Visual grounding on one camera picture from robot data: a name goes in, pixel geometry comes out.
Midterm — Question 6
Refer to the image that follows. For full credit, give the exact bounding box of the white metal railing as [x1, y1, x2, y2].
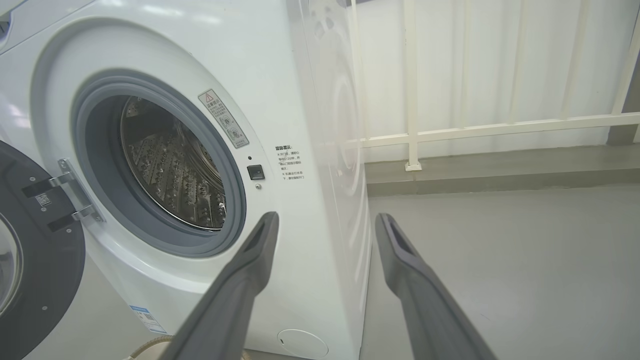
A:
[345, 0, 640, 172]

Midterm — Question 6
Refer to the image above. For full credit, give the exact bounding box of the round black glass door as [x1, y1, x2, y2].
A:
[0, 140, 87, 360]

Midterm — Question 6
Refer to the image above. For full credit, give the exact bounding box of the white front-load washing machine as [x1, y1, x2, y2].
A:
[0, 0, 373, 360]

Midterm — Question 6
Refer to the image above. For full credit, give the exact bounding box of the black printed text label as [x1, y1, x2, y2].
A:
[274, 145, 305, 182]

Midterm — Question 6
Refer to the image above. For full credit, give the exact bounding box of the round white filter cover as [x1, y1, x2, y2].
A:
[276, 328, 329, 360]

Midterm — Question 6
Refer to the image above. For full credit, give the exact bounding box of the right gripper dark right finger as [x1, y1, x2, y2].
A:
[375, 213, 498, 360]

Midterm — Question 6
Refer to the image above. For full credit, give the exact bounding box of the grey warning sticker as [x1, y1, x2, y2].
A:
[198, 89, 250, 149]

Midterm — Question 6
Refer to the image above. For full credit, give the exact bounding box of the grey concrete ledge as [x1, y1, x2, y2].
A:
[364, 145, 640, 197]

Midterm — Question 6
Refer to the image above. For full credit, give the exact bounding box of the blue energy label sticker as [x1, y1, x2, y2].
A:
[129, 305, 168, 335]

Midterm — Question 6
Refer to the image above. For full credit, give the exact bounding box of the steel washing drum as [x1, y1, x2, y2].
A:
[120, 96, 227, 232]

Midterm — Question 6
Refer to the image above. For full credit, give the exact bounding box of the cream perforated laundry basket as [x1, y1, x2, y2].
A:
[122, 336, 251, 360]

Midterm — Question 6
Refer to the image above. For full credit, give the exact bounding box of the grey rubber door gasket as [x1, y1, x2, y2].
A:
[70, 70, 247, 258]

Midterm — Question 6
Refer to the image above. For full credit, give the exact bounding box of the metal door hinge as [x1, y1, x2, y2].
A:
[21, 158, 107, 233]

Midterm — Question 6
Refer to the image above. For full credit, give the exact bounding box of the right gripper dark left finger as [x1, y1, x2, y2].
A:
[159, 211, 280, 360]

